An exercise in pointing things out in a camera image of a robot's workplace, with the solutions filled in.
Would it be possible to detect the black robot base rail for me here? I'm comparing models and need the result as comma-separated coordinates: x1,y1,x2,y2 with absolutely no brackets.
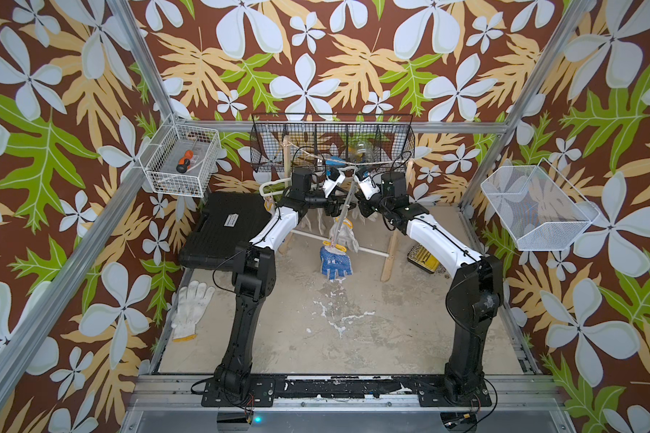
190,373,493,411

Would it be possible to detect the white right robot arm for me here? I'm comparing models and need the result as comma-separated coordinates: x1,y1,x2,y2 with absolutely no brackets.
354,169,503,403

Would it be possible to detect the black plastic tool case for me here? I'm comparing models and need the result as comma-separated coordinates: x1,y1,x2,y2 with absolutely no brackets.
179,192,271,272

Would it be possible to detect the white glove behind left arm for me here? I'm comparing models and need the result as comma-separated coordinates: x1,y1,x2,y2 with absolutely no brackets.
172,281,216,341

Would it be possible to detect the white wire basket left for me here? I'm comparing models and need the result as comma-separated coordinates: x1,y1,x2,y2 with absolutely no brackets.
141,115,221,198

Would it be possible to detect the black wire basket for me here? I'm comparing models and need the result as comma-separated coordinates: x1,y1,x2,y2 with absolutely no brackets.
249,113,416,172

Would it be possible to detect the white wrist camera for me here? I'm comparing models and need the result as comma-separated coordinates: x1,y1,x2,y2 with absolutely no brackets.
354,167,380,200
322,167,346,198

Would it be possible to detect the aluminium frame post right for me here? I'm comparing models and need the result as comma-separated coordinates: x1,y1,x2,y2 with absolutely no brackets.
459,0,596,210

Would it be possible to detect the clear glass jar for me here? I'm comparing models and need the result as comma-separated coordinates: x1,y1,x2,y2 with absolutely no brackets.
348,141,375,165

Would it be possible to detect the yellow screwdriver bit set case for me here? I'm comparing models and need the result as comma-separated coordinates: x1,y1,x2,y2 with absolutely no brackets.
406,245,441,274

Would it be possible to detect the blue object in basket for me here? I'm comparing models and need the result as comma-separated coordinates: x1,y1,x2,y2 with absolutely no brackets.
324,156,348,170

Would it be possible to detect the white yellow cuff glove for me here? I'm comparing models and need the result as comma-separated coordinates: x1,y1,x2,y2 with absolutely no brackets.
329,218,360,253

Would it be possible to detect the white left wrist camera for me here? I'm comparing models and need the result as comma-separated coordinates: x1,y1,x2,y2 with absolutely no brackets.
322,167,346,198

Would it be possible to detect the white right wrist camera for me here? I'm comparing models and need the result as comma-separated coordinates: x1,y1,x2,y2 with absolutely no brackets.
354,167,380,200

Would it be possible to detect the white mesh basket right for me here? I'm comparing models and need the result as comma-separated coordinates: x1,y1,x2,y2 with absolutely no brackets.
480,159,599,252

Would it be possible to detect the orange black screwdriver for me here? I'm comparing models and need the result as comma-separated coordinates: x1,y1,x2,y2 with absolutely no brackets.
176,151,194,174

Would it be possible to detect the aluminium frame post left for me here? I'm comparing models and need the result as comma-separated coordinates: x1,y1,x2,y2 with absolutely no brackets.
0,0,180,418

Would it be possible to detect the white clip hanger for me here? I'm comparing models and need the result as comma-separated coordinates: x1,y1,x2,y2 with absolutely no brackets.
258,161,413,198

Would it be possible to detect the aluminium frame post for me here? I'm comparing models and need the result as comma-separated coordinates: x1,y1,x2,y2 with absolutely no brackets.
459,0,596,210
0,0,180,418

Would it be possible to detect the wooden drying rack frame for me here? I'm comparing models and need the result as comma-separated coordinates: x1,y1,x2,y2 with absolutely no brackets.
277,134,415,283

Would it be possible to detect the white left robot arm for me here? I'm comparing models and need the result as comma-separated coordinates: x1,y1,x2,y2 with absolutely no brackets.
213,168,353,404

